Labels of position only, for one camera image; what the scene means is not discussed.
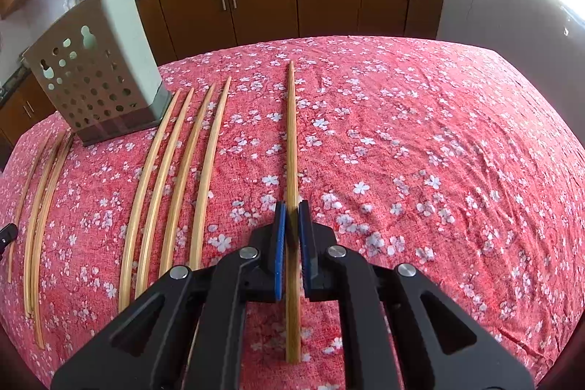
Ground wooden chopstick from holder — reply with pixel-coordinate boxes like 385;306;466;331
159;83;216;276
135;88;195;298
188;77;231;270

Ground red floral tablecloth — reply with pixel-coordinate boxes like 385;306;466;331
1;37;584;389

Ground brown lower kitchen cabinets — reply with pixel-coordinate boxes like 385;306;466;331
0;0;448;154

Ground wooden chopstick holder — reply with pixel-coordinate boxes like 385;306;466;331
118;88;182;313

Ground perforated beige utensil holder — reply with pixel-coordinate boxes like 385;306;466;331
24;0;171;145

